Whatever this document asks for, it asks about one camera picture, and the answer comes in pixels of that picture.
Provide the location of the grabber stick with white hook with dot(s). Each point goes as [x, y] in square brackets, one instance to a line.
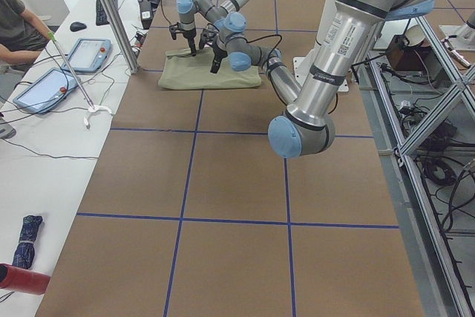
[92, 108]

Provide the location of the blue teach pendant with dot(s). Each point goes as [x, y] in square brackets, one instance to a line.
[88, 55]
[46, 92]

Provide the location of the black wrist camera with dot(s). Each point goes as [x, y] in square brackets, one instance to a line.
[174, 30]
[207, 36]

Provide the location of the aluminium frame post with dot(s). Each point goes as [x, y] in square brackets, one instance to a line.
[120, 35]

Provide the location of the seated person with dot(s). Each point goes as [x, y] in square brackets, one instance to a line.
[23, 35]

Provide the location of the far blue teach pendant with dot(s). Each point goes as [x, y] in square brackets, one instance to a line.
[88, 55]

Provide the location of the olive green long-sleeve shirt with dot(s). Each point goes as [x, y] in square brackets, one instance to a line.
[182, 71]

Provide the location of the near blue teach pendant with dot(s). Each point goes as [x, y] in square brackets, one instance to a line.
[46, 92]

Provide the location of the black computer mouse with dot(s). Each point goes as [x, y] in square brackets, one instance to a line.
[77, 26]

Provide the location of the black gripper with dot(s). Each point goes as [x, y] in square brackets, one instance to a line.
[189, 35]
[218, 51]

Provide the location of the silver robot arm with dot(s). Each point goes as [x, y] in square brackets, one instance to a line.
[306, 126]
[212, 13]

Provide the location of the folded dark blue umbrella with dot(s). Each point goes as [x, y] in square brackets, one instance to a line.
[25, 251]

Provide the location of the red cylindrical bottle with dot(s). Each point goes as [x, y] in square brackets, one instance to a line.
[23, 280]

